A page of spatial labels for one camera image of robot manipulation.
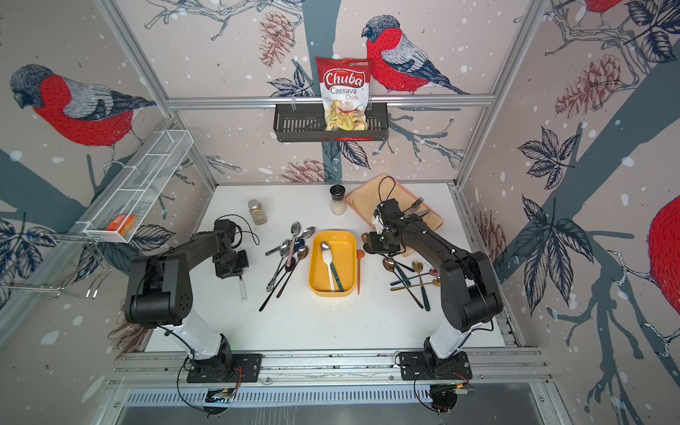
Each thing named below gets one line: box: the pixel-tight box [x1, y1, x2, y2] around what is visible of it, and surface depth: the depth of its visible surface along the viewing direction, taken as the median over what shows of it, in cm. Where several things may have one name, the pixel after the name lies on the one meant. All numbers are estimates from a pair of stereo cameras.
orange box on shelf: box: [105, 214, 136, 235], surface depth 67 cm
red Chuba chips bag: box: [316, 56, 372, 132], surface depth 85 cm
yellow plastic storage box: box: [308, 230, 357, 298], surface depth 95 cm
